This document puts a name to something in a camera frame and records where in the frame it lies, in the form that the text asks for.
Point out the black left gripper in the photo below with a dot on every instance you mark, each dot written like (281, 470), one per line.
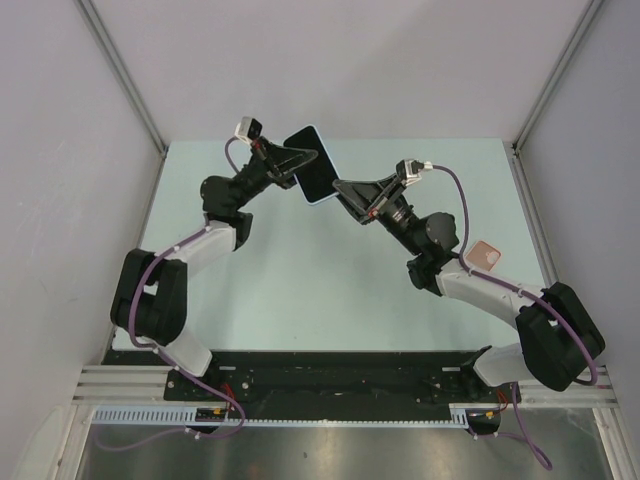
(277, 162)

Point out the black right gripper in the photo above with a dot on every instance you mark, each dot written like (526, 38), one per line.
(359, 196)

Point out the blue cased phone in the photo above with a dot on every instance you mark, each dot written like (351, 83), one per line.
(315, 180)

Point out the pink phone case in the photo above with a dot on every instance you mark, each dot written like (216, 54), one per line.
(483, 256)

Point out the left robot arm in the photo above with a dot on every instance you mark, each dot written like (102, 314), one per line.
(151, 298)

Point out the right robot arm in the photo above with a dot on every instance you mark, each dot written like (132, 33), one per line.
(558, 342)

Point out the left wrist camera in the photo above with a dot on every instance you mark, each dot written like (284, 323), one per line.
(248, 130)

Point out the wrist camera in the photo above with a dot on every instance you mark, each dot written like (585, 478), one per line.
(248, 130)
(409, 171)

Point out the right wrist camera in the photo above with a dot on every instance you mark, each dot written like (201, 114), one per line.
(409, 171)

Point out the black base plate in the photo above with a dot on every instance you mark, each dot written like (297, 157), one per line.
(333, 382)

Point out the aluminium rail frame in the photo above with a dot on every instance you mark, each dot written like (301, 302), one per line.
(126, 385)

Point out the white cable duct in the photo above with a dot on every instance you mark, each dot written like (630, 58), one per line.
(443, 416)

